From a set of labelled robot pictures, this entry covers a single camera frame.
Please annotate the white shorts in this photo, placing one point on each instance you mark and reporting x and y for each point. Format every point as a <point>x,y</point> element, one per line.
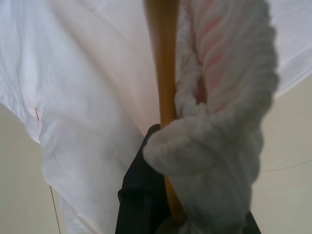
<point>92,85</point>

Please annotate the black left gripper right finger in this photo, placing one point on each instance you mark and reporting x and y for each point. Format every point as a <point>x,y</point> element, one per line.
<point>253,225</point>

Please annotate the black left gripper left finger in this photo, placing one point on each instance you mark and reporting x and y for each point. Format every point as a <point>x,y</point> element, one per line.
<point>141,195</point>

